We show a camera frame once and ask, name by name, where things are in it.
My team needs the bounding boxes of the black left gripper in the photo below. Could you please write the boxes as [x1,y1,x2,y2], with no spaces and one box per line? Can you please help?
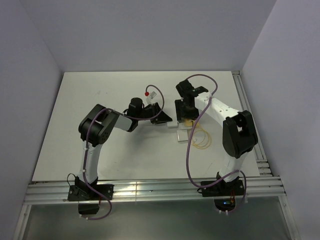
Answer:
[136,103,172,125]

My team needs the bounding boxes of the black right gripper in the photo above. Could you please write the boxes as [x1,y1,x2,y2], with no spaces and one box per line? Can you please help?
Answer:
[174,99,200,123]

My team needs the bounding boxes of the white USB charger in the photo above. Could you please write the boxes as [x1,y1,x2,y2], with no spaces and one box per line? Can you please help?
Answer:
[176,129,189,143]
[166,121,179,129]

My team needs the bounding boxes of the white cube socket adapter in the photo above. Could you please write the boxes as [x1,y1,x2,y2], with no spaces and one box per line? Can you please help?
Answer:
[178,119,192,130]

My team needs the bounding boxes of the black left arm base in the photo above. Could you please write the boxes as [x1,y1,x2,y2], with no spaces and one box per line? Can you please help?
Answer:
[67,184,114,202]

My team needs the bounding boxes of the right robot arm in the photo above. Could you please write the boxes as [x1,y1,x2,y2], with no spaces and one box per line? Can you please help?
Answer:
[174,79,258,195]

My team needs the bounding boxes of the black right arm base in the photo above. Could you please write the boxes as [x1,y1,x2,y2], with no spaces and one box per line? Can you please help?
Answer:
[197,178,245,197]

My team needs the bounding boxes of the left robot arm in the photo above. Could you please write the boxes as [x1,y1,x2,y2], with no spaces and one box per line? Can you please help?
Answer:
[74,97,172,200]

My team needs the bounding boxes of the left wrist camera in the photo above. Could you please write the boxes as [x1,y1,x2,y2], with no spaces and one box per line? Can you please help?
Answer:
[144,91,157,105]

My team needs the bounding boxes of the aluminium right rail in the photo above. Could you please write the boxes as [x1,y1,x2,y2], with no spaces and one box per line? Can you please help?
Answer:
[231,70,272,176]

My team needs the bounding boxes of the aluminium rail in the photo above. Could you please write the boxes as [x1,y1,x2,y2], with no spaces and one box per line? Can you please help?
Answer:
[23,176,286,205]
[231,70,272,176]

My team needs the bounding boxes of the aluminium front rail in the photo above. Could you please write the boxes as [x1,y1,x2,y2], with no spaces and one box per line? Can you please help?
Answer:
[23,176,286,205]

